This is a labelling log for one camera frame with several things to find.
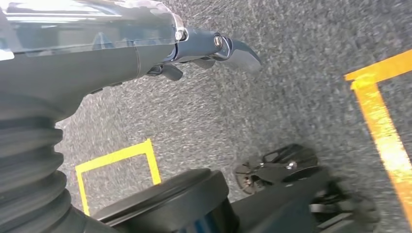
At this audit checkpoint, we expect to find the yellow floor tape square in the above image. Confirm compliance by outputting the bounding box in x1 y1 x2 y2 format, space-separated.
343 48 412 231
75 138 162 216

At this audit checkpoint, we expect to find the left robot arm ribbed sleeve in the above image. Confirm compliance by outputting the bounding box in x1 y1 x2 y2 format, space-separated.
0 117 121 233

